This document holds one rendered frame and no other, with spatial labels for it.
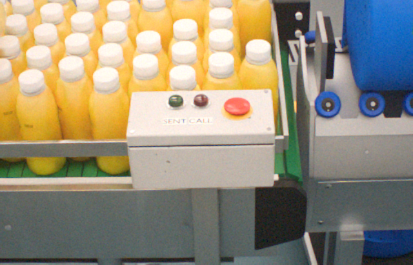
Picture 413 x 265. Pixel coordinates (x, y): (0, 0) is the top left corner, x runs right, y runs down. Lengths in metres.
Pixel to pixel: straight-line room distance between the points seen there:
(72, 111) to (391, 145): 0.54
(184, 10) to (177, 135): 0.42
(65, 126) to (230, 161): 0.33
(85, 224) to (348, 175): 0.46
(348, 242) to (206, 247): 0.41
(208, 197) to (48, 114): 0.28
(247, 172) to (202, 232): 0.17
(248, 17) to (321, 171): 0.30
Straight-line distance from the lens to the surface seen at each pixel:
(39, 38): 1.43
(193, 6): 1.52
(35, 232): 1.47
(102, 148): 1.34
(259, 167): 1.18
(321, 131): 1.44
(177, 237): 1.44
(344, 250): 1.68
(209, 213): 1.28
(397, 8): 1.31
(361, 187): 1.52
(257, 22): 1.53
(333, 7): 3.57
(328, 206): 1.58
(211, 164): 1.18
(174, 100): 1.19
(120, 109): 1.32
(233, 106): 1.17
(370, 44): 1.32
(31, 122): 1.34
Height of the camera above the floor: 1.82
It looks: 39 degrees down
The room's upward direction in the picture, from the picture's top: 2 degrees counter-clockwise
